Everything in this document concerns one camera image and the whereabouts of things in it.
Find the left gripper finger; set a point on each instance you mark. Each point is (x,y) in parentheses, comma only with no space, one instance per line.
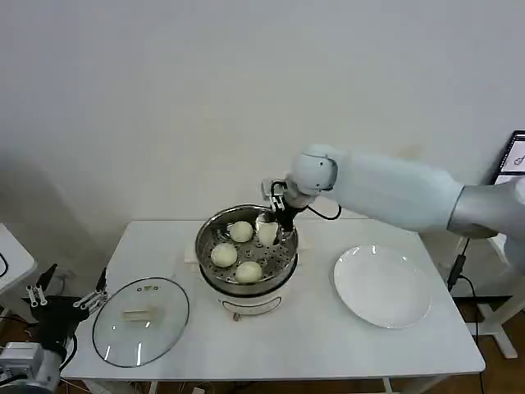
(45,279)
(101,283)

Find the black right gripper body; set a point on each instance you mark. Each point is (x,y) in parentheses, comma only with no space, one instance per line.
(288,217)

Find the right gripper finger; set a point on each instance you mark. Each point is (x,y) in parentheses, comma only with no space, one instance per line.
(277,202)
(283,236)

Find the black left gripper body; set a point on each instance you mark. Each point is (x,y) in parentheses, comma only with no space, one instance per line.
(57,316)

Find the white steamed bun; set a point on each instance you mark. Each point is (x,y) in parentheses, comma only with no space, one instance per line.
(249,272)
(240,231)
(266,234)
(224,255)

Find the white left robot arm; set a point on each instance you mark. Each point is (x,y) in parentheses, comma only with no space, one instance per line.
(28,365)

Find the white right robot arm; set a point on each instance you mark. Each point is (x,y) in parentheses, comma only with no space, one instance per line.
(389,193)

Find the steel steamer basket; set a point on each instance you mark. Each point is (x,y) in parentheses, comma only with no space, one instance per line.
(270,262)

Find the small white side table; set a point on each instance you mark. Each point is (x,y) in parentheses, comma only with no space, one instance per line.
(14,258)

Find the glass pot lid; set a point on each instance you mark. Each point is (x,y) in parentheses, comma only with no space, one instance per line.
(141,297)

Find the white electric pot base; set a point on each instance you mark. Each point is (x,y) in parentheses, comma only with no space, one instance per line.
(250,305)

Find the white round plate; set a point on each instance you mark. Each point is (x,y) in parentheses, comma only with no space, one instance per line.
(381,287)

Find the white floor power strip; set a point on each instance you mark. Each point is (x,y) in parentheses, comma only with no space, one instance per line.
(202,388)

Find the white desk with laptop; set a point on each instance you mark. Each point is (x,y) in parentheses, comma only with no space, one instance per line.
(498,324)

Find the open black laptop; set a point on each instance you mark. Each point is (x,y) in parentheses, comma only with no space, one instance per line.
(514,160)

